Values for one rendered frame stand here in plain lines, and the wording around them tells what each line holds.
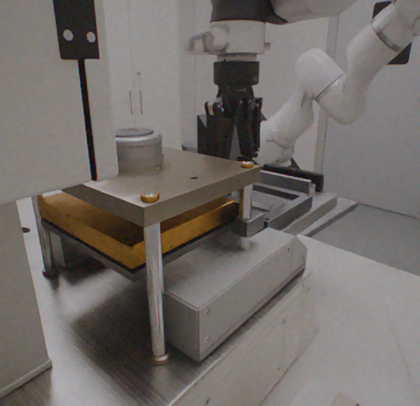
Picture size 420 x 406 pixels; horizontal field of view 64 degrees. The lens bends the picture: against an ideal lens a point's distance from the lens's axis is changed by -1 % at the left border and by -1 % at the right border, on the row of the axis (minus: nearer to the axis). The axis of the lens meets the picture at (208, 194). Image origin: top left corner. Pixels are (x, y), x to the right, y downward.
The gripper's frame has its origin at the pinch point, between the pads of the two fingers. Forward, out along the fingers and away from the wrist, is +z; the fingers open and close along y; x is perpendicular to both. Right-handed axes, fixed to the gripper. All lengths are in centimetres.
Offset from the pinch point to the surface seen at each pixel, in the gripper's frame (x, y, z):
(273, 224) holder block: -9.9, -2.5, 4.9
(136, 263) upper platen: -10.1, -29.9, -0.7
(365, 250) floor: 20, 193, 105
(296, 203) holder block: -9.6, 5.9, 3.9
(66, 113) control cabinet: -16.2, -37.9, -16.4
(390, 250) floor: 7, 204, 105
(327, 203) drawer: -11.0, 17.6, 7.0
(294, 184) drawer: -4.4, 15.5, 3.7
